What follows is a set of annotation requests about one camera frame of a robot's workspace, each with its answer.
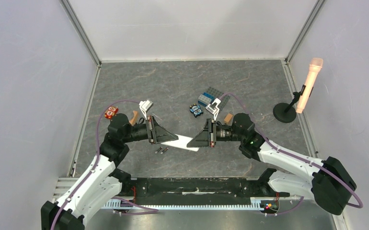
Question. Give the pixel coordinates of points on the black microphone stand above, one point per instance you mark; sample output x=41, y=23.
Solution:
x=287, y=112

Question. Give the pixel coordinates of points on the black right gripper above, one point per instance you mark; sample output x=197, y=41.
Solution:
x=211, y=132

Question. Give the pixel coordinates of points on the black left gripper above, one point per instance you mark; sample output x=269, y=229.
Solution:
x=158, y=133

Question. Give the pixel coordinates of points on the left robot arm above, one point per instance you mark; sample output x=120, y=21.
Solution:
x=102, y=180

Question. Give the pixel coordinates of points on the small brown wooden block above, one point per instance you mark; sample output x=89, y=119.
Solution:
x=228, y=118

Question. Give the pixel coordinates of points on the white remote control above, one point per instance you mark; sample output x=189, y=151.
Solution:
x=181, y=143

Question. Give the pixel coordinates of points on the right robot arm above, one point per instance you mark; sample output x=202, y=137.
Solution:
x=327, y=182

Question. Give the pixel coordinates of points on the red owl toy block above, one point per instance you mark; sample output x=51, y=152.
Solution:
x=110, y=112

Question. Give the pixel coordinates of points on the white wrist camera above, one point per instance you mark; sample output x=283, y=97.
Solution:
x=145, y=106
x=213, y=108

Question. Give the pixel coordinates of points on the blue lego brick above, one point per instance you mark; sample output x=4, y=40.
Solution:
x=209, y=96

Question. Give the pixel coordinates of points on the large wooden block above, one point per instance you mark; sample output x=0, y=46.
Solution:
x=134, y=118

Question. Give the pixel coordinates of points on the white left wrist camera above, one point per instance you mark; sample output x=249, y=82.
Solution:
x=145, y=106

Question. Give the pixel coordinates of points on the grey lego brick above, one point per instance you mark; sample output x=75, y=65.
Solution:
x=203, y=100

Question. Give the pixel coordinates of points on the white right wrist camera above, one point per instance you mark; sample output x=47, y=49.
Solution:
x=213, y=108

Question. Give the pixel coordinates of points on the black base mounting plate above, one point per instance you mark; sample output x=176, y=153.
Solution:
x=198, y=190

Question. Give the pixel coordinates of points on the grey lego baseplate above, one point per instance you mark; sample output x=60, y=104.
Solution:
x=218, y=94

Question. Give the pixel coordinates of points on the white cable duct strip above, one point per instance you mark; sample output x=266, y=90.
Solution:
x=116, y=204

